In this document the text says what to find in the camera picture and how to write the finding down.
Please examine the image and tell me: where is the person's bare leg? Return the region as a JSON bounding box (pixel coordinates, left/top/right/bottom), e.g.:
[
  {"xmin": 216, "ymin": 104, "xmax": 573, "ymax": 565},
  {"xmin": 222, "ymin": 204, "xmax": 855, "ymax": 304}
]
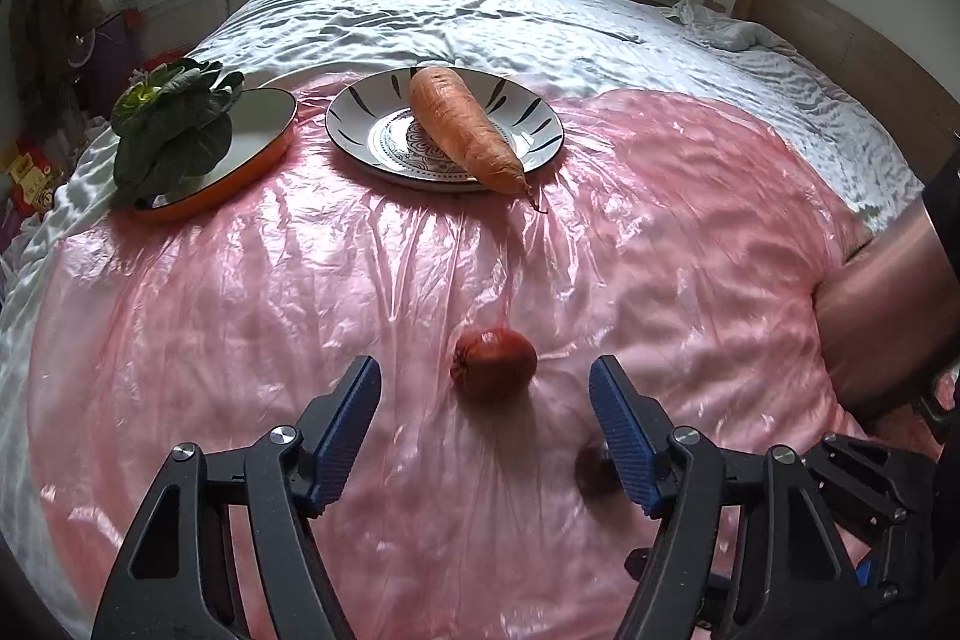
[{"xmin": 816, "ymin": 212, "xmax": 957, "ymax": 420}]

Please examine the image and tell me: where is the carrot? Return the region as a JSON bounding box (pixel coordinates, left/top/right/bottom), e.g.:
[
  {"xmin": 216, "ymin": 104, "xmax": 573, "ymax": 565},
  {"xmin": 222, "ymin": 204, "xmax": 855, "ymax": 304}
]
[{"xmin": 409, "ymin": 65, "xmax": 545, "ymax": 212}]

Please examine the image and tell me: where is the white fan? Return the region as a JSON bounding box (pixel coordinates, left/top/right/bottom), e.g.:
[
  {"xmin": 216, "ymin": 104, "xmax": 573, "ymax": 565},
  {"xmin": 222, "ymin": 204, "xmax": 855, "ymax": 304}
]
[{"xmin": 64, "ymin": 26, "xmax": 102, "ymax": 71}]

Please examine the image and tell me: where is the yellow package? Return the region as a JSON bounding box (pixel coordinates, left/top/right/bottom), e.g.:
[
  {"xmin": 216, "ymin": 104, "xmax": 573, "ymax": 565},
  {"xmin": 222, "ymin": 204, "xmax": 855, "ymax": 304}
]
[{"xmin": 0, "ymin": 137, "xmax": 61, "ymax": 214}]

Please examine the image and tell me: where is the pink plastic sheet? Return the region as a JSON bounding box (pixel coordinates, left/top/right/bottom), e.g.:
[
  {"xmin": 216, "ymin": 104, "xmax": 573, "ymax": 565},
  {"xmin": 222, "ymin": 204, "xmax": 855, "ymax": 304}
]
[{"xmin": 26, "ymin": 85, "xmax": 901, "ymax": 640}]

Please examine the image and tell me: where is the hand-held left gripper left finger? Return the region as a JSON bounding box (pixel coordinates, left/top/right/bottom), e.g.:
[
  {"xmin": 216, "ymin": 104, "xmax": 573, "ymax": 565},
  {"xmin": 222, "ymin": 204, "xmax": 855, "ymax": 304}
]
[{"xmin": 90, "ymin": 355, "xmax": 383, "ymax": 640}]

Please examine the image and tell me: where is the dark object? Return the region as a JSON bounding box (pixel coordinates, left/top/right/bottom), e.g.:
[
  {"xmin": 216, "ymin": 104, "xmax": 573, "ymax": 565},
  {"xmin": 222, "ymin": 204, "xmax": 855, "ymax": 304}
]
[{"xmin": 904, "ymin": 347, "xmax": 960, "ymax": 442}]

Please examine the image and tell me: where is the purple box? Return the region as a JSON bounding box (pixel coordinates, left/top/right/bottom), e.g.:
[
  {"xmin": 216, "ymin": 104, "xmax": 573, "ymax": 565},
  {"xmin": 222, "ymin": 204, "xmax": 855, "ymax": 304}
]
[{"xmin": 82, "ymin": 10, "xmax": 140, "ymax": 109}]

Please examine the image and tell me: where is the wooden headboard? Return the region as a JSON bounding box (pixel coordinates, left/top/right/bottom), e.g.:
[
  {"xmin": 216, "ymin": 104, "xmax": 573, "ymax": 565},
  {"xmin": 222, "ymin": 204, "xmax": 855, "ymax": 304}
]
[{"xmin": 731, "ymin": 0, "xmax": 960, "ymax": 184}]

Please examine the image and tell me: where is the red onion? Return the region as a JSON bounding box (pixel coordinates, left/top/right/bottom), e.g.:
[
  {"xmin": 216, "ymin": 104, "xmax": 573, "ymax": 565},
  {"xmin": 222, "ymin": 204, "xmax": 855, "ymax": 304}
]
[{"xmin": 450, "ymin": 326, "xmax": 538, "ymax": 402}]

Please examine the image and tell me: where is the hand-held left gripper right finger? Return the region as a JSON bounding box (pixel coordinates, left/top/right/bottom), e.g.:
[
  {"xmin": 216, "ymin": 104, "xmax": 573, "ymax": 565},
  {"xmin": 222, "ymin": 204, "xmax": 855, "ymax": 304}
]
[{"xmin": 589, "ymin": 355, "xmax": 863, "ymax": 640}]

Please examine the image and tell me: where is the orange oval dish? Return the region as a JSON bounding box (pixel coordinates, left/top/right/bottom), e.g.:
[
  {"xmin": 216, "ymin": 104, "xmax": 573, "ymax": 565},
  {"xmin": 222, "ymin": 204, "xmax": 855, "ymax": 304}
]
[{"xmin": 131, "ymin": 87, "xmax": 299, "ymax": 225}]

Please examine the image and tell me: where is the brown coat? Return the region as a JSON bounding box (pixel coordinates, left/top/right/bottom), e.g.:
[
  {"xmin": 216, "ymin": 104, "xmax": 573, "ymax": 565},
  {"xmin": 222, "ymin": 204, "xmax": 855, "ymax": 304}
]
[{"xmin": 19, "ymin": 0, "xmax": 95, "ymax": 109}]

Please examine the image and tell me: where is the crumpled white cloth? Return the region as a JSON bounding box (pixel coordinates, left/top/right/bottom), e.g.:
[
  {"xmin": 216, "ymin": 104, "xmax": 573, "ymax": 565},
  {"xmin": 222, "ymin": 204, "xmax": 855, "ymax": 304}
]
[{"xmin": 660, "ymin": 0, "xmax": 781, "ymax": 49}]

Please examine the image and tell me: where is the bok choy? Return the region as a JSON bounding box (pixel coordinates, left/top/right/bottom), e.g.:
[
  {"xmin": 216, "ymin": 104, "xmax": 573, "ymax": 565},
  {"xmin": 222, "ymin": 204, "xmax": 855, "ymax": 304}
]
[{"xmin": 111, "ymin": 58, "xmax": 247, "ymax": 208}]

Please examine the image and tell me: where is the striped white plate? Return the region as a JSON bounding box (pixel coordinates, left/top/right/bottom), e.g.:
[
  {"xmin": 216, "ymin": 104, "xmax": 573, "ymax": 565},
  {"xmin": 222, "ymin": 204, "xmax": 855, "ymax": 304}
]
[{"xmin": 325, "ymin": 68, "xmax": 565, "ymax": 191}]

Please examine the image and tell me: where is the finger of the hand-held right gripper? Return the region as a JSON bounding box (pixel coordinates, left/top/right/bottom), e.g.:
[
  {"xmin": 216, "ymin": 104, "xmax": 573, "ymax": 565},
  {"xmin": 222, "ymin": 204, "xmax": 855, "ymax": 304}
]
[
  {"xmin": 804, "ymin": 432, "xmax": 938, "ymax": 532},
  {"xmin": 625, "ymin": 544, "xmax": 751, "ymax": 622}
]

